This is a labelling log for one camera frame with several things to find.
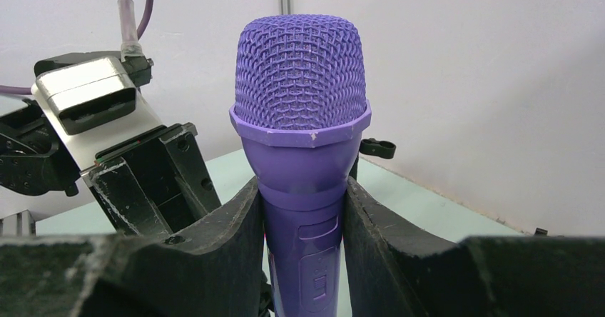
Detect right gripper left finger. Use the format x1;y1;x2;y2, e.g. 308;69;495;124
1;179;263;316

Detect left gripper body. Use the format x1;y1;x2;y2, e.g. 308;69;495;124
34;51;170;166

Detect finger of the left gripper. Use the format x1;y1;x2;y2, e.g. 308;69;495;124
81;157;172;238
159;123;220;221

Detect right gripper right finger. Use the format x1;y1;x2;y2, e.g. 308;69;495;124
344;178;604;316

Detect purple microphone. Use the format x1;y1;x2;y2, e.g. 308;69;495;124
229;14;371;316

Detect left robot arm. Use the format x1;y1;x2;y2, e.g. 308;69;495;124
1;51;220;236

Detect black tripod mic stand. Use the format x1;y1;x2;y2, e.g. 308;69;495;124
348;138;397;179

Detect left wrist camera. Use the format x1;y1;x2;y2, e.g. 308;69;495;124
31;55;165;172

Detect black shock-mount tripod stand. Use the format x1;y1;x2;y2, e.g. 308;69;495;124
534;228;549;236

